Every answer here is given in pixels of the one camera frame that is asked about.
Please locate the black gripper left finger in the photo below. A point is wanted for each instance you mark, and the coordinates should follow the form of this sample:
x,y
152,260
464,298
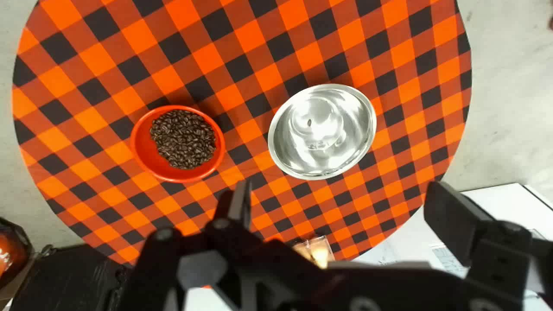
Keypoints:
x,y
236,213

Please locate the red plastic bowl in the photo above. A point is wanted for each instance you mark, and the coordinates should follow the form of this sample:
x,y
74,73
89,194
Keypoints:
x,y
145,156

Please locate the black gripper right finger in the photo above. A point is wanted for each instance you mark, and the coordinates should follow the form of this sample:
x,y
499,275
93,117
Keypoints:
x,y
456,218

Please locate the dark coffee beans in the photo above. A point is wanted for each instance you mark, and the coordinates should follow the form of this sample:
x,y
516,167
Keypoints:
x,y
184,141

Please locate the silver metal bowl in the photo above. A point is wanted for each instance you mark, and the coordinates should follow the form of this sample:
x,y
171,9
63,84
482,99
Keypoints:
x,y
323,132

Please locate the orange and black object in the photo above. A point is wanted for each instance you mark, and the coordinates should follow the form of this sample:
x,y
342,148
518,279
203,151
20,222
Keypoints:
x,y
12,253

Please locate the orange black checkered tablecloth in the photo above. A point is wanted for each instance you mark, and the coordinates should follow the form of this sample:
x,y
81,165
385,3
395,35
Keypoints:
x,y
288,46

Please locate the white paper sheet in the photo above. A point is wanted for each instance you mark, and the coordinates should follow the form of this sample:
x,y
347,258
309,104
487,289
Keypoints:
x,y
520,201

